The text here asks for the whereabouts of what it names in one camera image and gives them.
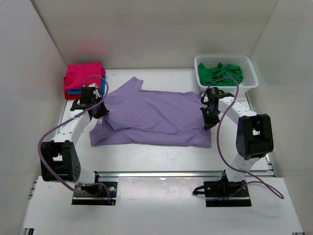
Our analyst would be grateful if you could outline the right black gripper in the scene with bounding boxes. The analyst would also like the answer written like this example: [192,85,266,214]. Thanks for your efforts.
[201,106,221,131]

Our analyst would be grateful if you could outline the purple t shirt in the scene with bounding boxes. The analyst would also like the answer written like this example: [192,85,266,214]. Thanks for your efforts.
[89,77,211,148]

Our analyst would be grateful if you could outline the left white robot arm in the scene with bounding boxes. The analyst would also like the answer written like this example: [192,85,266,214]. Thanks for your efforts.
[38,86,109,195]

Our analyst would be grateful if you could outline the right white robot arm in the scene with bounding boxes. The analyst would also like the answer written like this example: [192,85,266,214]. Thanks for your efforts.
[193,87,274,201]

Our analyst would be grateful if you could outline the green t shirt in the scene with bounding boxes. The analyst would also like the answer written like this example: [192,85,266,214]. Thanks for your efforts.
[198,63,244,86]

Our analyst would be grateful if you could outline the pink folded t shirt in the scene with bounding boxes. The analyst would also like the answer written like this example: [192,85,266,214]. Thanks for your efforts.
[64,62,106,92]

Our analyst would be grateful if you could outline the white plastic basket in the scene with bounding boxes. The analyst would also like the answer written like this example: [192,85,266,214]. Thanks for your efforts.
[194,54,259,94]

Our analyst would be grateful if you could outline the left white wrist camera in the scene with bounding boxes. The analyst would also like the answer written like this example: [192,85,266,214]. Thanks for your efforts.
[88,83,100,91]

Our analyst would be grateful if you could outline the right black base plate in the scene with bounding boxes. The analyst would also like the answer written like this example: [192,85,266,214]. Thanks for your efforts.
[204,180,252,208]

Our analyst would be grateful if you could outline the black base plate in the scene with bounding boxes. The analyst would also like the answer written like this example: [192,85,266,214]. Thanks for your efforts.
[204,180,252,208]
[71,181,118,206]

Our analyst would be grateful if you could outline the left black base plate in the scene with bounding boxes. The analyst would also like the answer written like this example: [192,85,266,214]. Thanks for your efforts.
[71,181,118,206]

